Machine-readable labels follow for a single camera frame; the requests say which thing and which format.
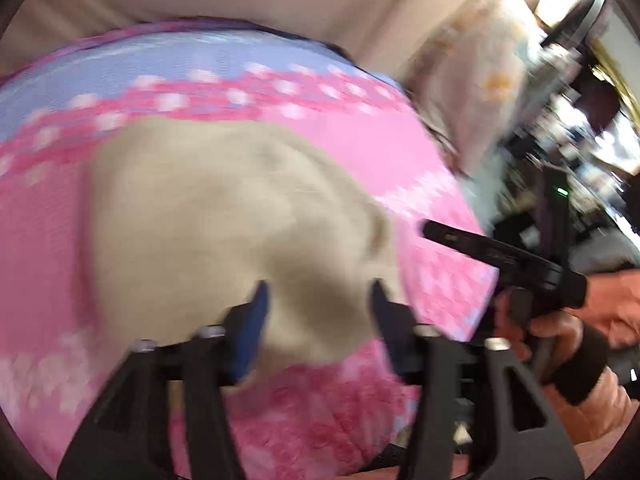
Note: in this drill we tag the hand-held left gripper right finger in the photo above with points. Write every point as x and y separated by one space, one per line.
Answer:
392 342

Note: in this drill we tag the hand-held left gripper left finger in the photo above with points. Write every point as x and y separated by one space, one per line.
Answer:
250 340

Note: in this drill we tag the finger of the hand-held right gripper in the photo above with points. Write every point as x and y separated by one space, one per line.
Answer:
460 240

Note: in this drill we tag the cream knit cardigan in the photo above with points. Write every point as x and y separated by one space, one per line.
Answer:
210 220

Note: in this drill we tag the person's right forearm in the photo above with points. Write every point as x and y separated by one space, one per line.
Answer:
595 395

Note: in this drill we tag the person's right hand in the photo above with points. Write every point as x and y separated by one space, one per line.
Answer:
555 332

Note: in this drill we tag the pink blue floral blanket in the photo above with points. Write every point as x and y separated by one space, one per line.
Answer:
425 160

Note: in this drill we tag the white floral pillow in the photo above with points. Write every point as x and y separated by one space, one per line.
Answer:
480 85

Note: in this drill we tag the blurred dark clutter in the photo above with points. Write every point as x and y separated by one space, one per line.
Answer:
590 125

